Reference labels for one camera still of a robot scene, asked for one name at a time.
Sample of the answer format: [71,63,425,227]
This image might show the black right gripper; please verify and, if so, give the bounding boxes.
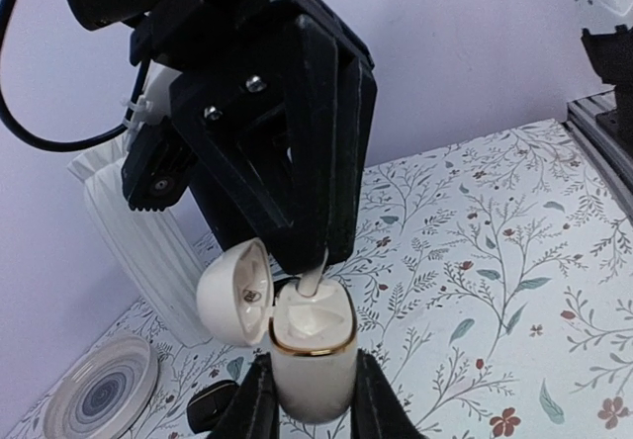
[131,0,374,274]

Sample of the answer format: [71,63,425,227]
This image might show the black glossy earbud case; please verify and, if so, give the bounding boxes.
[186,380,239,434]

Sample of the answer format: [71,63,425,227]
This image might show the white ribbed vase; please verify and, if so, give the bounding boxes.
[68,135,212,348]

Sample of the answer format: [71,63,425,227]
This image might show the black cylindrical cup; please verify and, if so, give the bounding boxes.
[189,162,257,251]

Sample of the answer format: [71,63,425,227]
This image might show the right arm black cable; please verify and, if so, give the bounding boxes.
[0,0,149,154]

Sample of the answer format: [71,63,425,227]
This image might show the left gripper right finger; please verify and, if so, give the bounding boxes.
[350,349,424,439]

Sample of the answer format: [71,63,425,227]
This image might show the beige earbud charging case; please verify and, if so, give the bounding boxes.
[196,238,357,424]

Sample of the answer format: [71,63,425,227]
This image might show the front aluminium rail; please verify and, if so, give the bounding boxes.
[567,88,632,205]

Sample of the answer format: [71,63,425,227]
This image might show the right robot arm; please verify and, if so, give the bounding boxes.
[67,0,398,273]

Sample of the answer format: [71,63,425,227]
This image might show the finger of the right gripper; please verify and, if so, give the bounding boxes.
[325,44,378,264]

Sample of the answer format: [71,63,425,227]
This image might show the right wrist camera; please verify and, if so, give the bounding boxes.
[118,62,199,214]

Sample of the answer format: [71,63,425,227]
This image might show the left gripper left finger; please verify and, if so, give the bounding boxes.
[207,354,280,439]

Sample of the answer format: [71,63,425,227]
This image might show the spiral patterned plate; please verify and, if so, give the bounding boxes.
[43,334,159,438]

